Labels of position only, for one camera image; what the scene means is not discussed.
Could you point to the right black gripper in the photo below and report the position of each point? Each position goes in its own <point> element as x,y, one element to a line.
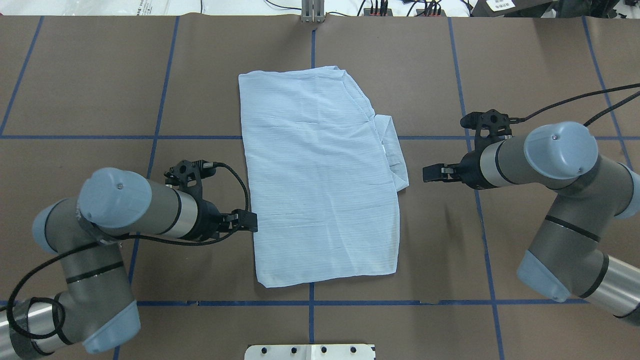
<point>470,170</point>

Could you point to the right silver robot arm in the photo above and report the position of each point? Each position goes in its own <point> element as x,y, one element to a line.
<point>592,190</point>

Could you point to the aluminium frame post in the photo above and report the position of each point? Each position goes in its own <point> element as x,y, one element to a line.
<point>313,11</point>

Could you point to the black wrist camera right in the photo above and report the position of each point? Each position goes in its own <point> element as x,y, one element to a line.
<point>489,124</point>

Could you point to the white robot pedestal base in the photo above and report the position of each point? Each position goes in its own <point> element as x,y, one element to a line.
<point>357,351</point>

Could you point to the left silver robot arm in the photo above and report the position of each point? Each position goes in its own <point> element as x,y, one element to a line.
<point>83,294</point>

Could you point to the light blue striped shirt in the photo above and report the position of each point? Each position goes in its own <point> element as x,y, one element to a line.
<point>324,171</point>

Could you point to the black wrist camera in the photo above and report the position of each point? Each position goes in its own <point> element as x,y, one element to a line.
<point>489,124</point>
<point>188,175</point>

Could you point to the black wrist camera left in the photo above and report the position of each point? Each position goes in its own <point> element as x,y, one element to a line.
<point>188,175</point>

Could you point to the clear plastic bag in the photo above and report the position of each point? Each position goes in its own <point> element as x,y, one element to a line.
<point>110,7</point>

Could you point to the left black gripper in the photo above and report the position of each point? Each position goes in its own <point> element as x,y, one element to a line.
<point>206,223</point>

